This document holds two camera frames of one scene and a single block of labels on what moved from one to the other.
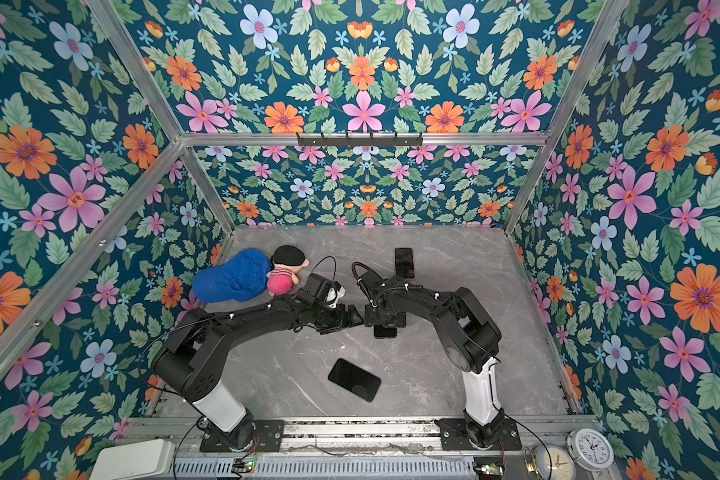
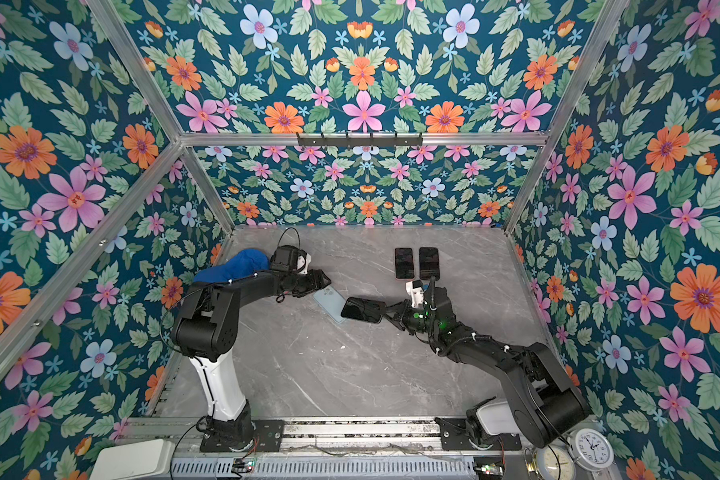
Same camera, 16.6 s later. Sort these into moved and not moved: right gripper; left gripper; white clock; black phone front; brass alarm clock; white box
Moved: right gripper; left gripper; black phone front
Not moved: white clock; white box; brass alarm clock
